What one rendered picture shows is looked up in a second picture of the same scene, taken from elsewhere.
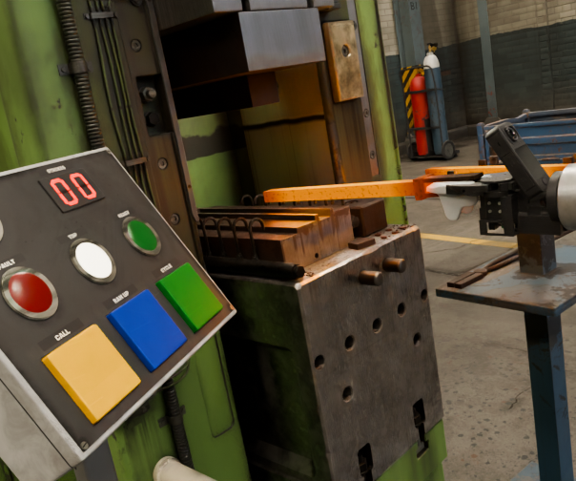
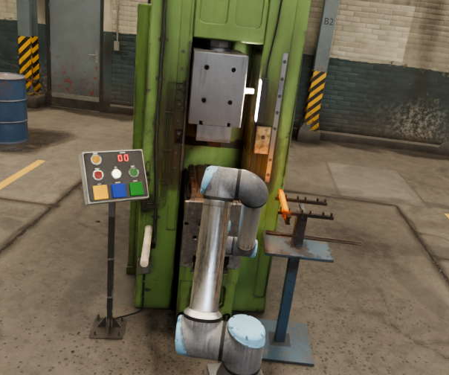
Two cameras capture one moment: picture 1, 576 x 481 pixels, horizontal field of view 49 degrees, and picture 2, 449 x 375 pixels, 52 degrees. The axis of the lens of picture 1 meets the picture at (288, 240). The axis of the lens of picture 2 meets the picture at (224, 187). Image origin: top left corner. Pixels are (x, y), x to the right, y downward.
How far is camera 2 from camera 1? 2.03 m
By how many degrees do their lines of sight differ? 36
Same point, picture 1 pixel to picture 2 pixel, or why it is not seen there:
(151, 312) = (121, 187)
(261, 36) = (204, 132)
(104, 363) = (102, 192)
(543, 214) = not seen: hidden behind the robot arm
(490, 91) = not seen: outside the picture
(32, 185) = (114, 155)
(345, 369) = (195, 231)
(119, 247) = (125, 172)
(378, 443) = not seen: hidden behind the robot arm
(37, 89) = (146, 126)
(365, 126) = (267, 164)
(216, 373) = (173, 213)
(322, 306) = (192, 210)
